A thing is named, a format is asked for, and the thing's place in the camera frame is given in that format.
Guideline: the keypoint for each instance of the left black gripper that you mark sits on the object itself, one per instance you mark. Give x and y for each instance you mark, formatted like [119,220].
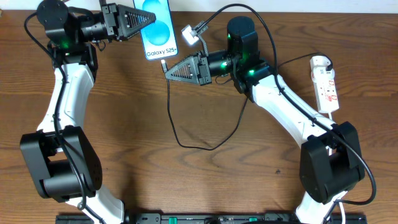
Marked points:
[117,22]

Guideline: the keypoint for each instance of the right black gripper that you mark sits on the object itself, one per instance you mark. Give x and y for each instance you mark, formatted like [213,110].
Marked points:
[196,78]

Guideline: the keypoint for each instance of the blue Galaxy smartphone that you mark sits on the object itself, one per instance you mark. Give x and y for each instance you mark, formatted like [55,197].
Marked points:
[158,38]

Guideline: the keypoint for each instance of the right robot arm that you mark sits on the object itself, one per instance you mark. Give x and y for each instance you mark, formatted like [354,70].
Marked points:
[330,159]

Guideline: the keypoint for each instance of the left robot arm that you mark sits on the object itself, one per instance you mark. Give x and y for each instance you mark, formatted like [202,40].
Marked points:
[61,161]

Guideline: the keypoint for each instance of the white USB charger plug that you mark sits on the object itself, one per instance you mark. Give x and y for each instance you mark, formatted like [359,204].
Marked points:
[321,61]

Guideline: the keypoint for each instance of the white power strip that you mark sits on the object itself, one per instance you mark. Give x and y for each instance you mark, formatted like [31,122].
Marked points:
[325,90]

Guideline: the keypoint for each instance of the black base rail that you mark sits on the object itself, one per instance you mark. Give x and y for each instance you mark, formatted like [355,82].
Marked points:
[155,218]

